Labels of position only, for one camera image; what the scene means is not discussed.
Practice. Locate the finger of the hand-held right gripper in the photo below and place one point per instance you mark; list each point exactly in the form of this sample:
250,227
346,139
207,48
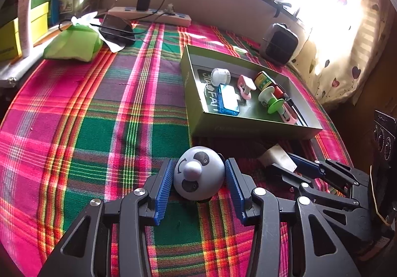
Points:
305,165
288,176

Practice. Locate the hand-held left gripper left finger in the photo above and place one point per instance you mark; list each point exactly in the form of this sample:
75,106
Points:
162,193

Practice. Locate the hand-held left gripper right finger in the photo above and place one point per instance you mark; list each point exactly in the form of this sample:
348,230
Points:
235,193

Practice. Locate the small white box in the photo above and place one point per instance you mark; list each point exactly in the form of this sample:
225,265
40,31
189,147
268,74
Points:
277,156

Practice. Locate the grey panda face dome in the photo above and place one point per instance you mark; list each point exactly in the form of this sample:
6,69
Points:
198,171

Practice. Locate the pink stapler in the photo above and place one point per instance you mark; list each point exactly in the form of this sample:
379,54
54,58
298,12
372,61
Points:
287,115

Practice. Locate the green and white spool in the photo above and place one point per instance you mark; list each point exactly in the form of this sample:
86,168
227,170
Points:
269,98

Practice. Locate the green cardboard box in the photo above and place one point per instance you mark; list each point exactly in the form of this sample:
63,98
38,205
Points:
198,115

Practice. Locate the blue and white box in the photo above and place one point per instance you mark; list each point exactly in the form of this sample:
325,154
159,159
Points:
229,100

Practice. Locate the red bottle with green label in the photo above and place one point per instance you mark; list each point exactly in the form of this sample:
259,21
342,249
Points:
262,79

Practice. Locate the pink and white clip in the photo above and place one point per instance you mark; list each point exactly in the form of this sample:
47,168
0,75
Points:
246,86

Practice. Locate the pink plaid blanket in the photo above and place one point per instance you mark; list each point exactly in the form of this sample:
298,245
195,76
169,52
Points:
93,140

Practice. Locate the cream heart print curtain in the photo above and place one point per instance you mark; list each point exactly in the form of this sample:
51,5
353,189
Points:
341,62

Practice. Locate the white ribbed cap bottle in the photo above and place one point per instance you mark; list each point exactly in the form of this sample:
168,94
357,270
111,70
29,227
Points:
220,75

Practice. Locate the grey and black heater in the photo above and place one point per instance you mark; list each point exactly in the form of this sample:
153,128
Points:
280,45

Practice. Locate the black window clamp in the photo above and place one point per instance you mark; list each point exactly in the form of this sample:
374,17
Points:
280,8

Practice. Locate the black phone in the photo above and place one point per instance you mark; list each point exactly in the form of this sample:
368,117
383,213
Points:
122,38

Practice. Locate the green and white bag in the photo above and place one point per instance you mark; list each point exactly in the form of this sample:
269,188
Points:
74,42

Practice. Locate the white power strip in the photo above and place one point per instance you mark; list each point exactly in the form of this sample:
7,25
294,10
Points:
130,13

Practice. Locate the white plug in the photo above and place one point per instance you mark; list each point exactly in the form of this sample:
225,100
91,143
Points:
170,9

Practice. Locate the black charger adapter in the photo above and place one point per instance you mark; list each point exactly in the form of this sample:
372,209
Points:
145,0

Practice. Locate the white tube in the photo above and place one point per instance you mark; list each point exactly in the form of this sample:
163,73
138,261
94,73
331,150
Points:
25,25

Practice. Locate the green and yellow box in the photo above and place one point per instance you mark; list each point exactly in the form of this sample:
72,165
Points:
37,16

